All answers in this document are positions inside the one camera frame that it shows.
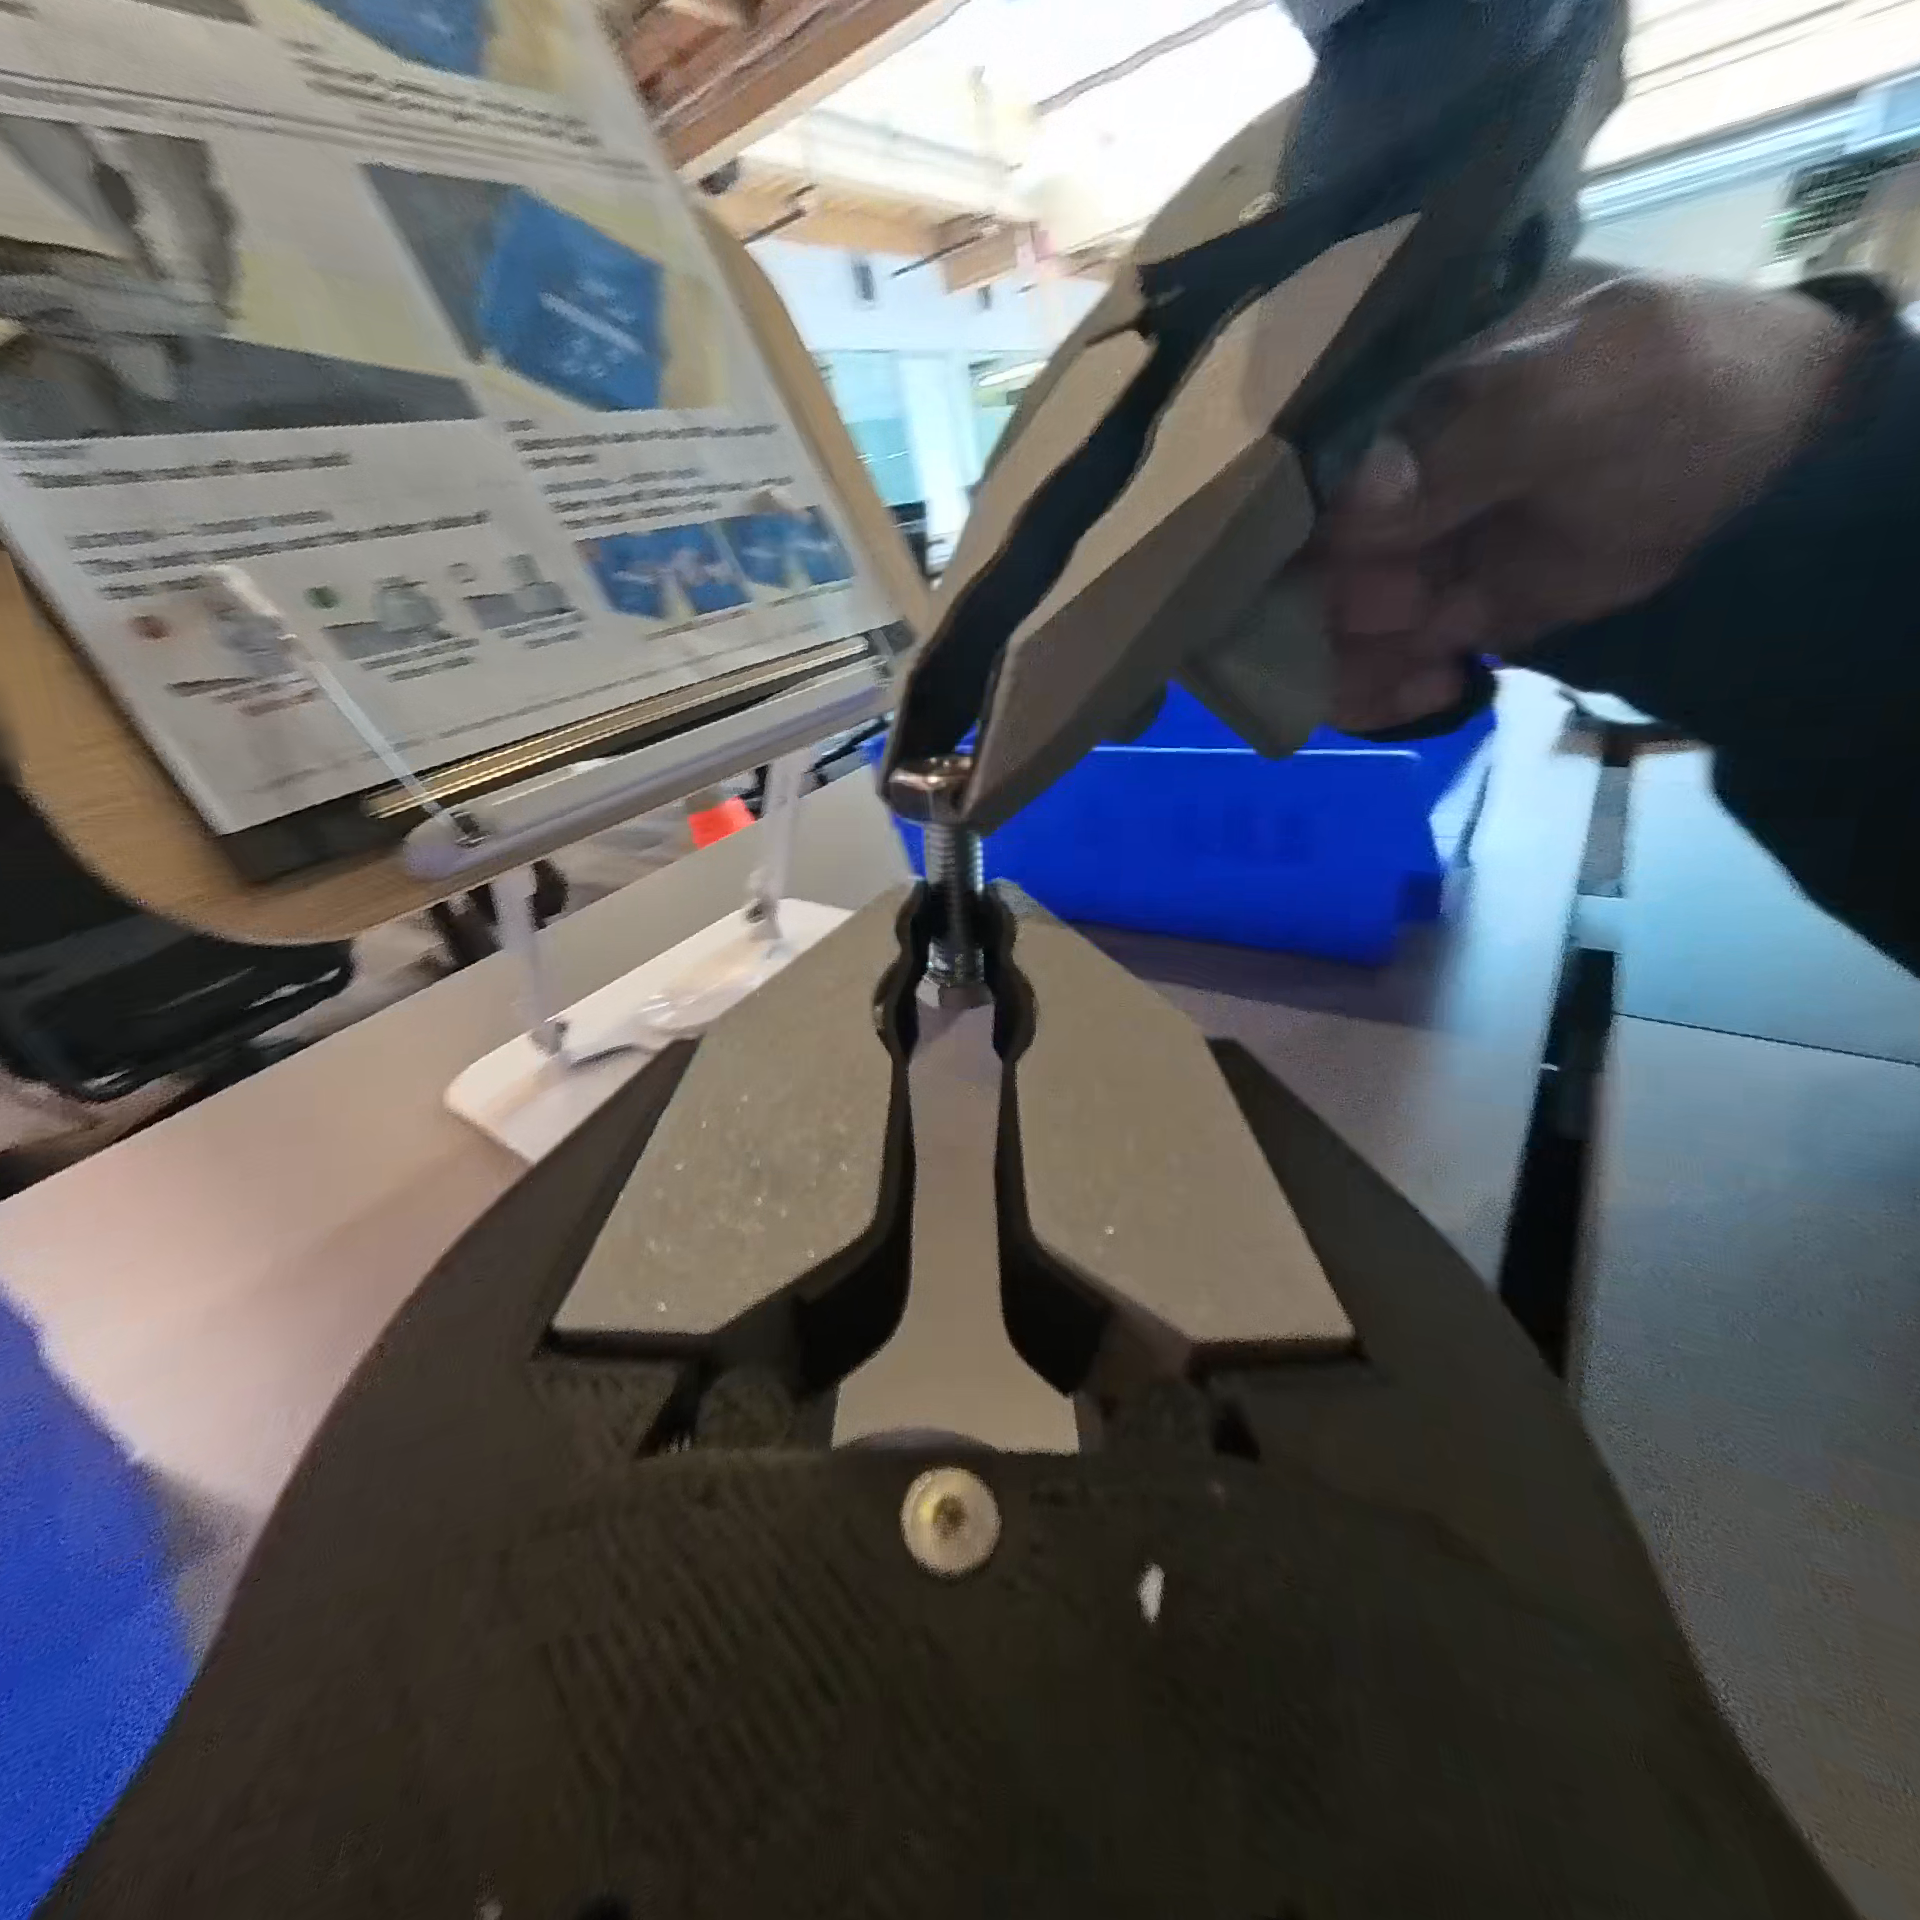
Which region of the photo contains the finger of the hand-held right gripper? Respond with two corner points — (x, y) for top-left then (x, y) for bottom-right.
(885, 89), (1328, 789)
(967, 210), (1425, 834)

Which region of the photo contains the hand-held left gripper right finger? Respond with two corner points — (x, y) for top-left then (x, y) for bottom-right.
(982, 884), (1359, 1389)

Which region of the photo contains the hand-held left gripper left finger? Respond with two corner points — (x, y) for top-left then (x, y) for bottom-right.
(550, 884), (921, 1389)

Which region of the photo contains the blue plastic bin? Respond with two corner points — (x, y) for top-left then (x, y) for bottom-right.
(856, 660), (1502, 970)
(0, 1295), (204, 1920)

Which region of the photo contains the silver hex bolt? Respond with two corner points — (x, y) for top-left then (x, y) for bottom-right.
(902, 810), (1004, 1010)

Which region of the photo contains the person's right forearm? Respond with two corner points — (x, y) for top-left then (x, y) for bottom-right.
(1500, 275), (1920, 985)

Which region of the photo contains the person's right hand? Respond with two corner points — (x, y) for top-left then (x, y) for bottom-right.
(1312, 276), (1859, 735)

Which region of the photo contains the white wooden document stand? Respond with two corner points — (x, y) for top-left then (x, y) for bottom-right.
(0, 0), (940, 1164)

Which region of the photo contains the printed instruction sheet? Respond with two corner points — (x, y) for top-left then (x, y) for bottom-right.
(0, 0), (902, 834)

